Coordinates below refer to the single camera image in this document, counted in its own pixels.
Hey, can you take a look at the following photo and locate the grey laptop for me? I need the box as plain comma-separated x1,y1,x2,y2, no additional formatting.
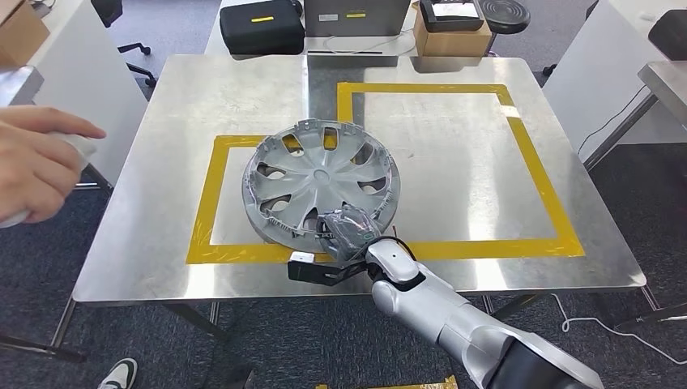
303,0,412,39

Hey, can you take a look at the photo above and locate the black round stool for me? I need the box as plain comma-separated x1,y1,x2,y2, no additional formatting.
476,0,531,58

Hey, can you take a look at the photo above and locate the person's hand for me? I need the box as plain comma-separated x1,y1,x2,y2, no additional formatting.
0,105,107,225

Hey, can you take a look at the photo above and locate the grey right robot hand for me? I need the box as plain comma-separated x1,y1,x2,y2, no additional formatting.
316,203,383,263

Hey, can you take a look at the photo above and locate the silver wheel hubcap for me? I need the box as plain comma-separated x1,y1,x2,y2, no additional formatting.
241,118,402,254

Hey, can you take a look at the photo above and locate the white floor cable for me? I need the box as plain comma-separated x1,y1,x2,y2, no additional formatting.
551,293,687,367

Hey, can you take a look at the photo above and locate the yellow floor tape square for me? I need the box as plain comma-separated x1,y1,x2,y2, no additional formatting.
315,374,460,389

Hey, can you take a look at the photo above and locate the black office chair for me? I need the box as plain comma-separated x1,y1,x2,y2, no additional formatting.
647,9,687,62
90,0,158,90

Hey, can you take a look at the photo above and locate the black device white screen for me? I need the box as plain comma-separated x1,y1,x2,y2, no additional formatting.
419,0,487,33

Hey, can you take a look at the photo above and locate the white desk cable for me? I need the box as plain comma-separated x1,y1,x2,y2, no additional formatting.
322,29,419,56

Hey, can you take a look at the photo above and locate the cardboard box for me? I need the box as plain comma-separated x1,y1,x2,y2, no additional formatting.
0,0,51,69
412,11,493,58

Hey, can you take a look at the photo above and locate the person's shoe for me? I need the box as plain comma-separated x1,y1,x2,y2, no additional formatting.
98,357,139,389

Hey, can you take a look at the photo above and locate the black carry case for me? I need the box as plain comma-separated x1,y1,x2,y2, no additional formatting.
219,0,306,57

